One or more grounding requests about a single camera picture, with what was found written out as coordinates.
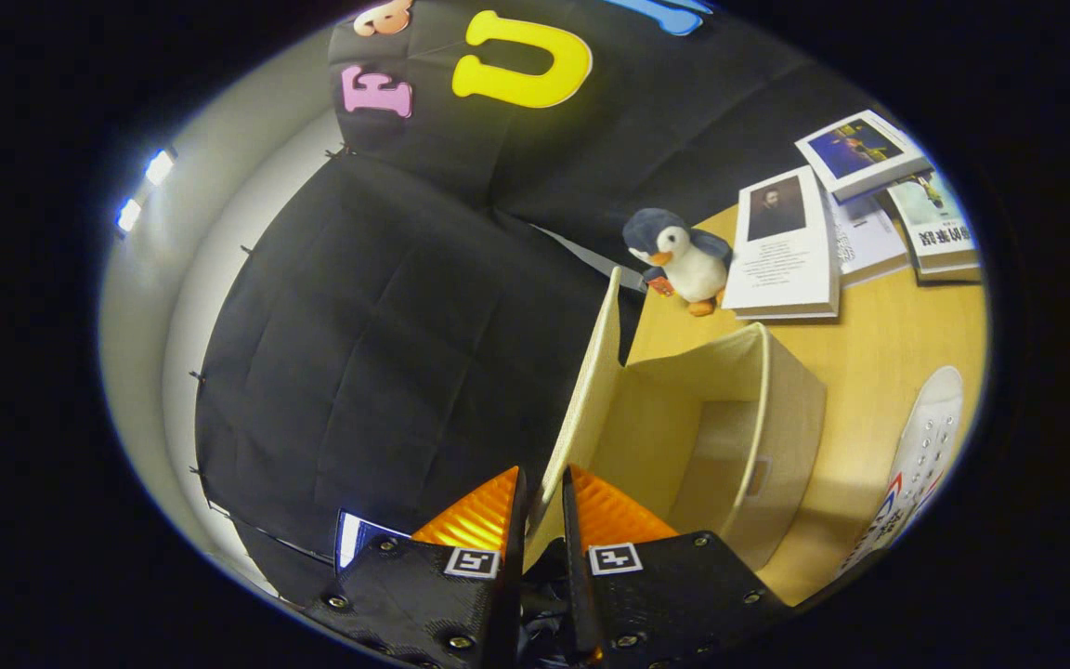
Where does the book with dark blue cover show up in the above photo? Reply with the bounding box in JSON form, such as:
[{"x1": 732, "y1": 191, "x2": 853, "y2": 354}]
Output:
[{"x1": 795, "y1": 110, "x2": 931, "y2": 201}]

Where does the beige fabric storage box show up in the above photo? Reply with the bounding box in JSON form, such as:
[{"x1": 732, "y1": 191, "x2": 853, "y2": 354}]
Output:
[{"x1": 526, "y1": 268, "x2": 827, "y2": 596}]

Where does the white canvas shoe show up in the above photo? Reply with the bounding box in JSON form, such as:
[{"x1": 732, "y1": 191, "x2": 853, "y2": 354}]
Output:
[{"x1": 840, "y1": 365, "x2": 965, "y2": 577}]

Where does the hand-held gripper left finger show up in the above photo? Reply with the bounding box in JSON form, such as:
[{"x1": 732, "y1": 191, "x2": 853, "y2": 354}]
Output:
[{"x1": 303, "y1": 466, "x2": 528, "y2": 669}]

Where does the grey penguin plush toy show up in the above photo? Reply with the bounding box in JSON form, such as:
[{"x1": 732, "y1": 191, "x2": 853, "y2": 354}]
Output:
[{"x1": 623, "y1": 207, "x2": 734, "y2": 317}]

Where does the blue lit screen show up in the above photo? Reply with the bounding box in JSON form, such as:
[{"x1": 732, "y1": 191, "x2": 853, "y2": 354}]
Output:
[{"x1": 335, "y1": 509, "x2": 411, "y2": 570}]

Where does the book with pale blue cover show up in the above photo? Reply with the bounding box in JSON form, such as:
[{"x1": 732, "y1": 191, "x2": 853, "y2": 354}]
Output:
[{"x1": 886, "y1": 167, "x2": 980, "y2": 272}]

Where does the white book with portrait cover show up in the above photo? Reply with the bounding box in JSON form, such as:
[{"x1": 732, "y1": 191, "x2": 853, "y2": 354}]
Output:
[{"x1": 723, "y1": 165, "x2": 841, "y2": 321}]

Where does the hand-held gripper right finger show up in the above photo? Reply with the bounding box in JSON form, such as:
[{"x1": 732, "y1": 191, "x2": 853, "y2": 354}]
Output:
[{"x1": 561, "y1": 465, "x2": 791, "y2": 669}]

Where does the plain white paperback book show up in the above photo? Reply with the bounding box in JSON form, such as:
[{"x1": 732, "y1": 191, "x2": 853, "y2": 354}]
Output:
[{"x1": 828, "y1": 190, "x2": 909, "y2": 287}]

